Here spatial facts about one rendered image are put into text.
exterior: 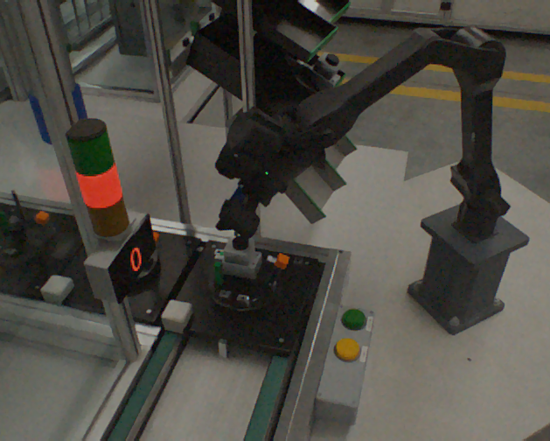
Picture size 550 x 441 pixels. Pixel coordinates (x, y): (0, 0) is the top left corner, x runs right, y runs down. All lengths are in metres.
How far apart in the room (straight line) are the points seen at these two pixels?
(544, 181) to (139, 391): 2.69
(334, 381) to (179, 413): 0.26
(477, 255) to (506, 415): 0.28
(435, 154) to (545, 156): 0.63
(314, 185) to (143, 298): 0.45
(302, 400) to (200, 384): 0.19
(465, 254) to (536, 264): 0.37
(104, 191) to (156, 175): 0.87
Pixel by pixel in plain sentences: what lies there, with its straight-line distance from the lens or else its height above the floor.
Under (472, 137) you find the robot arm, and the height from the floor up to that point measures 1.28.
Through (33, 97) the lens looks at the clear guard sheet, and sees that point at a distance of 0.68.
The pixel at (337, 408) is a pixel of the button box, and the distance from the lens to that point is 0.95.
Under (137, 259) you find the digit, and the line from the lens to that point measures 0.83.
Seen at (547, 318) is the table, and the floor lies 0.86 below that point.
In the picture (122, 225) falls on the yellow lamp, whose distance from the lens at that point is 0.77.
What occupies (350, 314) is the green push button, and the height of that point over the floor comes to 0.97.
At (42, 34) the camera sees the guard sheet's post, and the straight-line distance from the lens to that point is 0.67.
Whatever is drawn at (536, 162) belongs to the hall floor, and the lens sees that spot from 3.46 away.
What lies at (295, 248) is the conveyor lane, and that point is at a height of 0.96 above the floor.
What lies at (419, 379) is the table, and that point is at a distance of 1.11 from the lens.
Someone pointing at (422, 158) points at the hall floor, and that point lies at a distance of 3.28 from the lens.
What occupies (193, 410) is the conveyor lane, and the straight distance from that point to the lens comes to 0.99.
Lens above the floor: 1.75
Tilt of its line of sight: 40 degrees down
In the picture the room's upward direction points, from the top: 2 degrees counter-clockwise
